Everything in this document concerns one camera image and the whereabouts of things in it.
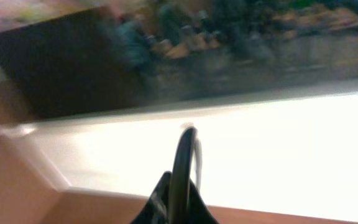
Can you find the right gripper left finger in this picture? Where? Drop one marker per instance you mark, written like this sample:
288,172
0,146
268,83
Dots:
155,210

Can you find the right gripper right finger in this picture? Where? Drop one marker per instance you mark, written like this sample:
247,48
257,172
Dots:
198,212

